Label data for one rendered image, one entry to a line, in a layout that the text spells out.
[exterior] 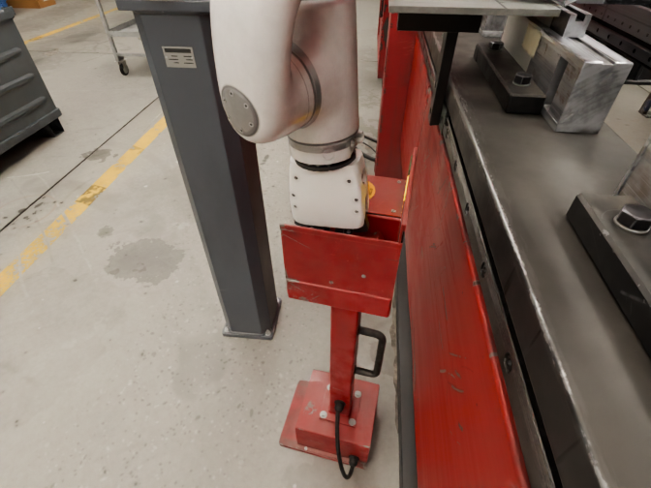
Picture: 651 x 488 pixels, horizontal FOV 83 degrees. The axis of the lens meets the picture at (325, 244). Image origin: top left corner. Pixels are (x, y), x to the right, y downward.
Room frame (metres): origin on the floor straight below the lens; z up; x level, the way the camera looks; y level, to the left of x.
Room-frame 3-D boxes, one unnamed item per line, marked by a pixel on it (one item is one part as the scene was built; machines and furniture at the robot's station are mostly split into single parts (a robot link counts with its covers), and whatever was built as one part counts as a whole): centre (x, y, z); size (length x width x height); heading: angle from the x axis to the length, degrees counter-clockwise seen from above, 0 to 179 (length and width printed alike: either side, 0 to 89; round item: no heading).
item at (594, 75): (0.69, -0.38, 0.92); 0.39 x 0.06 x 0.10; 173
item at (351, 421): (0.45, -0.04, 0.13); 0.10 x 0.10 x 0.01; 76
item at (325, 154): (0.41, 0.00, 0.91); 0.09 x 0.08 x 0.03; 75
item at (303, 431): (0.46, -0.01, 0.06); 0.25 x 0.20 x 0.12; 76
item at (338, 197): (0.41, 0.00, 0.85); 0.10 x 0.07 x 0.11; 75
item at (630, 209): (0.26, -0.27, 0.91); 0.03 x 0.03 x 0.02
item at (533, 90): (0.72, -0.33, 0.89); 0.30 x 0.05 x 0.03; 173
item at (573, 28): (0.73, -0.39, 0.98); 0.20 x 0.03 x 0.03; 173
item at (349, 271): (0.45, -0.04, 0.75); 0.20 x 0.16 x 0.18; 166
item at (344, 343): (0.45, -0.04, 0.39); 0.05 x 0.05 x 0.54; 76
